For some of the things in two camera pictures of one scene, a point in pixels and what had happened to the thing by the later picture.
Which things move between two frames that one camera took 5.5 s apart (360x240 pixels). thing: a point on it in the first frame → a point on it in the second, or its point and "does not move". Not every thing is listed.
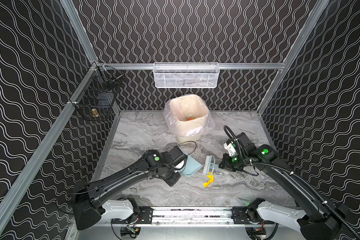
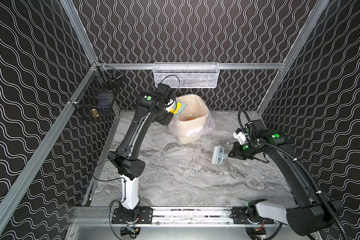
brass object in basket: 94,113 does not move
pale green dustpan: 192,166 → 180,109
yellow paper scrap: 211,179 → 179,105
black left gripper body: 178,154 → 166,117
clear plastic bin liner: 188,116 does not move
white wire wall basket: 186,74 does not move
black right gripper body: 225,162 → 236,150
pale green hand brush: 209,164 → 218,155
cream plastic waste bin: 188,113 does not move
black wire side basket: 96,98 does not move
